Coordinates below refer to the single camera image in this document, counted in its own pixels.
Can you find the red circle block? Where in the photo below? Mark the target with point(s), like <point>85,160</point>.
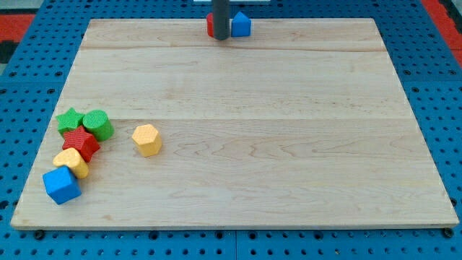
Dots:
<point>210,25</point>

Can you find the blue triangle block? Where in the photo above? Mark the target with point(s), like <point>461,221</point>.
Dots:
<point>241,25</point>

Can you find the light wooden board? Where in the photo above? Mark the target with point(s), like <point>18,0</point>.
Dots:
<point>303,125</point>

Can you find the yellow hexagon block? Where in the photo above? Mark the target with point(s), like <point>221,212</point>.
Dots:
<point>147,140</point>

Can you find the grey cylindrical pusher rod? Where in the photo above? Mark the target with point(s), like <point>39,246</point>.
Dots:
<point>221,19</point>

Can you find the green cylinder block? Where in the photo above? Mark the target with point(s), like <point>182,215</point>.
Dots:
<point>98,124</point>

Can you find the red star block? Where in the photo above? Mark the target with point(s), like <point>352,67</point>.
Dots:
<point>81,140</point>

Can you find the green star block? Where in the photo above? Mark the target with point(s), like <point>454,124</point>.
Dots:
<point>69,121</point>

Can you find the yellow heart block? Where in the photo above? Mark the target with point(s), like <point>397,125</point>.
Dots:
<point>72,159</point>

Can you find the blue cube block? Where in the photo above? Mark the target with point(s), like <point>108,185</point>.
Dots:
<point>61,185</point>

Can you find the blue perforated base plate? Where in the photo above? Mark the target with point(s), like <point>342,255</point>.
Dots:
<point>35,75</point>

